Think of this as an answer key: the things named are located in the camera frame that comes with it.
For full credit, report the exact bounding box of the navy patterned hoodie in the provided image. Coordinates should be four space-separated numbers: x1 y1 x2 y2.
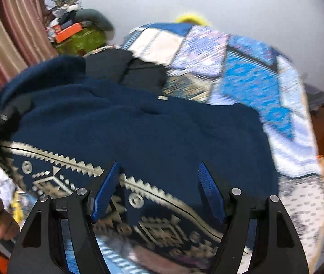
0 55 280 263

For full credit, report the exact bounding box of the orange box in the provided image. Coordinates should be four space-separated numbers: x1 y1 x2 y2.
54 23 82 43

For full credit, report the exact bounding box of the person's left hand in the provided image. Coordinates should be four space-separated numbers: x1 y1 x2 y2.
0 179 21 241

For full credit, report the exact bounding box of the blue patchwork bedspread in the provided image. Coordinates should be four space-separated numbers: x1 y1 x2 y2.
121 23 324 274

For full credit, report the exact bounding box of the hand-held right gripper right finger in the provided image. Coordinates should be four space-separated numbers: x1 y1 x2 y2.
198 161 308 274

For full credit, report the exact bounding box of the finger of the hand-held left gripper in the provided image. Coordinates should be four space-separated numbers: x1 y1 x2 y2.
0 103 33 147

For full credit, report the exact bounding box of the pile of clothes and bags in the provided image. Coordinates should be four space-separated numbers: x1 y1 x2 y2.
44 0 81 35

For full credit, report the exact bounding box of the dark grey bag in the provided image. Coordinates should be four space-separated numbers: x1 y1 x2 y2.
303 83 324 112

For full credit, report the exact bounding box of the striped pink curtain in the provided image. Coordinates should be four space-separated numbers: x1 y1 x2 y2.
0 0 54 115

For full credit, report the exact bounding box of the yellow plush toy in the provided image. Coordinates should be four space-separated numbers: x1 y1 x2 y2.
176 14 210 27

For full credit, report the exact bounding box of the grey pillow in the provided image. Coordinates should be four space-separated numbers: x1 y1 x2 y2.
75 8 115 32

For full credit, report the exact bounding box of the black jacket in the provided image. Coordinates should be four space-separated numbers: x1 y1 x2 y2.
85 48 168 95

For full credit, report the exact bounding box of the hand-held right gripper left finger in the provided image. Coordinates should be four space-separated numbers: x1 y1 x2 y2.
8 161 121 274

